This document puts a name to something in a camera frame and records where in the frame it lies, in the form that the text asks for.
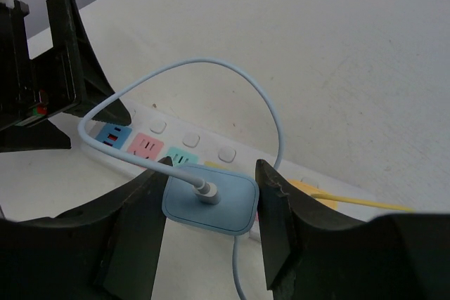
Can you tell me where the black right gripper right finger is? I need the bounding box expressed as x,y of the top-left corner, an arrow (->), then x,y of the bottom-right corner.
255,159 -> 449,299

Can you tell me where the blue charger plug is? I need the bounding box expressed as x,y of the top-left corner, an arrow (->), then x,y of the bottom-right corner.
162,164 -> 259,236

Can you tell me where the white colourful power strip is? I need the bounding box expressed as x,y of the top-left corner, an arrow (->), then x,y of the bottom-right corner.
81,100 -> 379,239

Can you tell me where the yellow charger plug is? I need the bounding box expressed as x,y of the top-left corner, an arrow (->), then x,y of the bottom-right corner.
288,179 -> 338,211

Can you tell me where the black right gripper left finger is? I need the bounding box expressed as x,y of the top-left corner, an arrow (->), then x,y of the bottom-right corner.
1,170 -> 168,299

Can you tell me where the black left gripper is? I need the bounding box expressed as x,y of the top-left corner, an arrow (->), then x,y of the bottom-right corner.
1,0 -> 115,152

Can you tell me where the light blue charger cable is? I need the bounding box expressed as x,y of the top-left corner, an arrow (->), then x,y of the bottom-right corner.
77,56 -> 286,300

